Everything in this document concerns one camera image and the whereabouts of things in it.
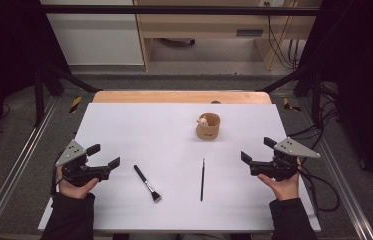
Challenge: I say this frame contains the round wooden brush holder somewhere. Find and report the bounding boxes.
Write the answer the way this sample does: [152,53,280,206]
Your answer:
[195,112,221,141]

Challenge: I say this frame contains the thin black brush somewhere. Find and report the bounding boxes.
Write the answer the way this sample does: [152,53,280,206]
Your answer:
[200,157,206,202]

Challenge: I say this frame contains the light wooden desk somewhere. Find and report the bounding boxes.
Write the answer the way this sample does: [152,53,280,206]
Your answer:
[133,0,323,72]

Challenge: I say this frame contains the wooden table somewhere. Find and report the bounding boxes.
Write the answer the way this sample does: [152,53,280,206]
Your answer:
[92,90,272,105]

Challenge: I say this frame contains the person's left hand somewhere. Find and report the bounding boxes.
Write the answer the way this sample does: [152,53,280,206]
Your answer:
[56,164,100,201]

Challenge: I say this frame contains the black frame stand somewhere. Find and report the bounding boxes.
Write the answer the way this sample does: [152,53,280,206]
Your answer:
[33,64,102,128]
[259,64,324,128]

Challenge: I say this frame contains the right hand-held gripper cable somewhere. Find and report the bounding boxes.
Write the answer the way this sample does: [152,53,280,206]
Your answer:
[295,163,341,213]

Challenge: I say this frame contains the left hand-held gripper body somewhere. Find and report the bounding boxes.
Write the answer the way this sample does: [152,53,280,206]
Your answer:
[55,139,112,188]

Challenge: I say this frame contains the black makeup brush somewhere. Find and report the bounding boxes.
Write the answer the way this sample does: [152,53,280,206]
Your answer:
[133,164,163,204]

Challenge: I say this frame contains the person's right hand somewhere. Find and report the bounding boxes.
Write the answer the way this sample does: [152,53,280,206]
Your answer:
[257,165,301,202]

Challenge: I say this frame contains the black floor cable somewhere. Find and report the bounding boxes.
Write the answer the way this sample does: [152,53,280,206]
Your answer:
[286,109,338,139]
[302,128,324,166]

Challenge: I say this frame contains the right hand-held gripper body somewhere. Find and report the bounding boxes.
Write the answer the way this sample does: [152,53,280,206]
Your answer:
[249,136,321,183]

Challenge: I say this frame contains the black curtain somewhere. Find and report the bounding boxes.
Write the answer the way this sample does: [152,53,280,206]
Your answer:
[298,0,373,203]
[0,0,72,163]

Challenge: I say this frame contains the hanging black cables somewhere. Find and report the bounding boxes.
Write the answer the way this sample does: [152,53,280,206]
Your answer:
[266,2,301,71]

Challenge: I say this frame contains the aluminium floor rail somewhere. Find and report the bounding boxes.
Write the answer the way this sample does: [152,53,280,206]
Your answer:
[0,96,59,240]
[298,99,373,240]

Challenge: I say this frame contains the left hand-held gripper cable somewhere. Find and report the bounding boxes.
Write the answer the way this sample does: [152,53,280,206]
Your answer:
[50,164,66,196]

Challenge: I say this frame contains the white cabinet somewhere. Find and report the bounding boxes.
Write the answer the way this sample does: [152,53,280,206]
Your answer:
[39,0,145,67]

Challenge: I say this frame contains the hand-held gripper cable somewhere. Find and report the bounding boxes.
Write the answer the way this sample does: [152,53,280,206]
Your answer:
[295,163,341,213]
[50,164,66,196]

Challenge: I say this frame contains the black frame crossbar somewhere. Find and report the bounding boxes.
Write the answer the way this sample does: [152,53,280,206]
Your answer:
[40,4,322,17]

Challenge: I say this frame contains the white table board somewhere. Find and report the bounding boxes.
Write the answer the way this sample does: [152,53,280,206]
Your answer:
[38,102,322,233]

